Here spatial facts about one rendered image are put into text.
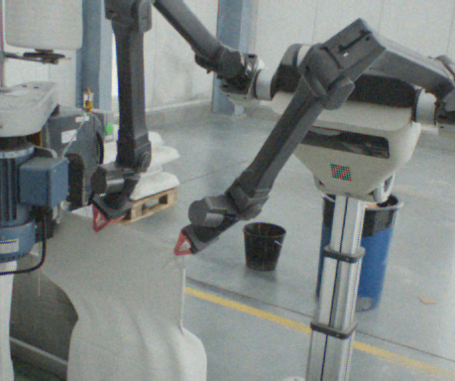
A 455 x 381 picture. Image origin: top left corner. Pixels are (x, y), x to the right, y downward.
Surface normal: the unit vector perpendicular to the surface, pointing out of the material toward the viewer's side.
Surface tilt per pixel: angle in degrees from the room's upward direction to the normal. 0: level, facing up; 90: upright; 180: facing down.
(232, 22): 90
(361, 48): 61
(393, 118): 40
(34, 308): 90
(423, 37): 90
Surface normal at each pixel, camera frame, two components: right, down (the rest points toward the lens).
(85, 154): 0.87, 0.20
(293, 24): -0.49, 0.20
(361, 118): -0.26, -0.61
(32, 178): -0.10, 0.26
